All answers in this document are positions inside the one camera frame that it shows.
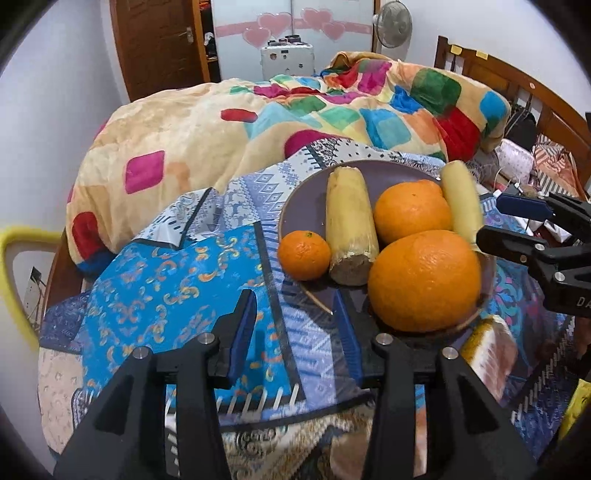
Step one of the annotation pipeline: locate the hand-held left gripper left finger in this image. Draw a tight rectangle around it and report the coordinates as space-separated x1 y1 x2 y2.
53 288 259 480

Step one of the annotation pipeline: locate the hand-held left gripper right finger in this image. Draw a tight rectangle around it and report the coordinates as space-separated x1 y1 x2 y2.
330 291 539 480

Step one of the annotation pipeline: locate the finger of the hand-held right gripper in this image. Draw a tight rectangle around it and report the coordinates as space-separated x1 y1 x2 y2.
496 191 591 247
475 224 591 298

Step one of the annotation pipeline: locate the smooth yellow sugarcane piece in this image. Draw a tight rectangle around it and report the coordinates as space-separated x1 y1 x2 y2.
438 160 485 252

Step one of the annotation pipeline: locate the small tangerine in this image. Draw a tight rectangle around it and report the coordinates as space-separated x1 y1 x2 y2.
277 230 332 282

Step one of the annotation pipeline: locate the large orange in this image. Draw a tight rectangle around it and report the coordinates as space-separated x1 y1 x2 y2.
368 229 482 334
373 180 454 245

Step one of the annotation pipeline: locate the rough-ended yellow sugarcane piece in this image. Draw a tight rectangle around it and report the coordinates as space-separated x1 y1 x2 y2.
325 166 380 287

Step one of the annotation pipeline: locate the purple plate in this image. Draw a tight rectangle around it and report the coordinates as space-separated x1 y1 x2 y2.
277 159 497 344

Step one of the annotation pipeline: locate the white pink patterned pillow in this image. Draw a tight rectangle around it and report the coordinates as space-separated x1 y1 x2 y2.
498 138 537 184

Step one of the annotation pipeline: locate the blue patchwork bed sheet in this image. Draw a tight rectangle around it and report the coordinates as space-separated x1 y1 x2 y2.
37 138 591 480

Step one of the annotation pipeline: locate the black backpack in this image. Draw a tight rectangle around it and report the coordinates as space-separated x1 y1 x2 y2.
505 104 539 149

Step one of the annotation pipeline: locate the wooden bed headboard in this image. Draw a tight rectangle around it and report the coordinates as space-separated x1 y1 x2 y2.
434 36 591 199

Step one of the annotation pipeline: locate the colourful checked blanket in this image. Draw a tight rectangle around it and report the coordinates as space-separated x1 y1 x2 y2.
67 51 512 278

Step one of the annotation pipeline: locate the standing electric fan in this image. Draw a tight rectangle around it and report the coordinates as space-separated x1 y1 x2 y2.
372 0 413 60

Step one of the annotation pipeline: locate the yellow foam tube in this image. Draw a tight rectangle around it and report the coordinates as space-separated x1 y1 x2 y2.
0 224 63 352

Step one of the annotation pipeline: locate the white appliance box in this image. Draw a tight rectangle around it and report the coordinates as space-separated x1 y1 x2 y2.
260 41 315 77

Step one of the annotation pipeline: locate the brown wooden door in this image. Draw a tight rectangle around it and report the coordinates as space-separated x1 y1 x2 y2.
109 0 211 102

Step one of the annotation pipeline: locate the wooden wardrobe with sliding doors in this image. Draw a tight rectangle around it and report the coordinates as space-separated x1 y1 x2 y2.
191 0 382 84

